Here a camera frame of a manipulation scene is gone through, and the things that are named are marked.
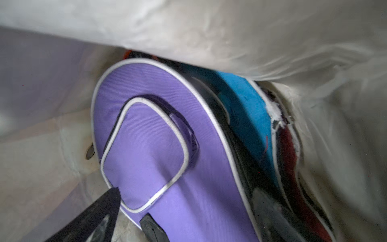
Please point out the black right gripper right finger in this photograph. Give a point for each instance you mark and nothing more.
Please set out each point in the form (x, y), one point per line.
(276, 223)

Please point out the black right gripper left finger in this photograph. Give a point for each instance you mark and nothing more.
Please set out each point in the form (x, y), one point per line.
(96, 223)

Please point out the purple paddle case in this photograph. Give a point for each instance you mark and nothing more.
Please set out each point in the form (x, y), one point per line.
(165, 143)

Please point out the blue paddle case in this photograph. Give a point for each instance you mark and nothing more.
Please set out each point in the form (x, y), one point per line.
(249, 118)

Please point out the cream canvas tote bag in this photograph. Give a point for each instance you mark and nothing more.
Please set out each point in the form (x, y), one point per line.
(326, 61)

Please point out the maroon paddle case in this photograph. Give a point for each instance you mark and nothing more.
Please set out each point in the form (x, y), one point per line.
(288, 157)

